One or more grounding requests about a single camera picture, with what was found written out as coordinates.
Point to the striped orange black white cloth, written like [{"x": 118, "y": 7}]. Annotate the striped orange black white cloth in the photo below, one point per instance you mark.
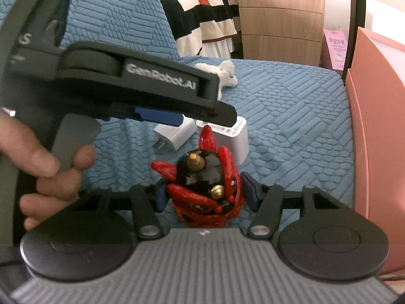
[{"x": 208, "y": 28}]

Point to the red black lion figurine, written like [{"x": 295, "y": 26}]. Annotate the red black lion figurine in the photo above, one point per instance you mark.
[{"x": 204, "y": 184}]

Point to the person's left hand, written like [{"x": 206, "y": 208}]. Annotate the person's left hand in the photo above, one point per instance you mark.
[{"x": 55, "y": 188}]

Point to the white plush toy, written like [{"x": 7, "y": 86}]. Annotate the white plush toy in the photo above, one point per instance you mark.
[{"x": 225, "y": 73}]

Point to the white rectangular charger box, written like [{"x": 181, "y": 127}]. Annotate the white rectangular charger box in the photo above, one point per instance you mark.
[{"x": 235, "y": 138}]

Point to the blue textured sofa cover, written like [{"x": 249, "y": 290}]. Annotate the blue textured sofa cover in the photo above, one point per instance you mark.
[{"x": 298, "y": 118}]

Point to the pink paper box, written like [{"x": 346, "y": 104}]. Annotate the pink paper box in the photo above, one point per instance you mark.
[{"x": 334, "y": 50}]

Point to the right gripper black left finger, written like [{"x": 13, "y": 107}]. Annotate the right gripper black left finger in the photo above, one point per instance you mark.
[{"x": 92, "y": 237}]

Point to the wooden drawer cabinet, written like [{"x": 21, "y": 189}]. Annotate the wooden drawer cabinet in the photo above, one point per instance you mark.
[{"x": 289, "y": 31}]

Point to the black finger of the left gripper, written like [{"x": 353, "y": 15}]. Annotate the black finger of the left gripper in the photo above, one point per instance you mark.
[{"x": 105, "y": 81}]

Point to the small white power adapter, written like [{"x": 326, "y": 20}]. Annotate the small white power adapter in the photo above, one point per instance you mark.
[{"x": 174, "y": 137}]

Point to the black floor lamp pole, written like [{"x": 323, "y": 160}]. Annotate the black floor lamp pole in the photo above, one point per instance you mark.
[{"x": 357, "y": 19}]

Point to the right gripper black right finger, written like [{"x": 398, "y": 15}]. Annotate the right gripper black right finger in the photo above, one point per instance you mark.
[{"x": 314, "y": 233}]

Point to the orange cardboard storage box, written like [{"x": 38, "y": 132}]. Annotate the orange cardboard storage box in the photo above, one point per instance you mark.
[{"x": 375, "y": 88}]

